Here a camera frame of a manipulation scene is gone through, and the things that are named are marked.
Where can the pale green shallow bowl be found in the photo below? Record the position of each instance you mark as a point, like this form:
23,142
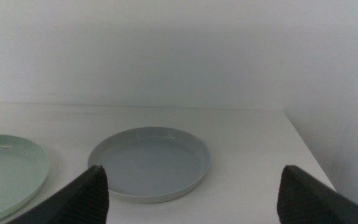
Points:
8,174

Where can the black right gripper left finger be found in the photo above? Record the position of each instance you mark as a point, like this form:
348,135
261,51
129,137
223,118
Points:
79,202

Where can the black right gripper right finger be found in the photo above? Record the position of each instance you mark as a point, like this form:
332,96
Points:
306,202

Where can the grey shallow bowl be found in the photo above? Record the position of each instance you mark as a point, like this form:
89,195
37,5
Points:
154,165

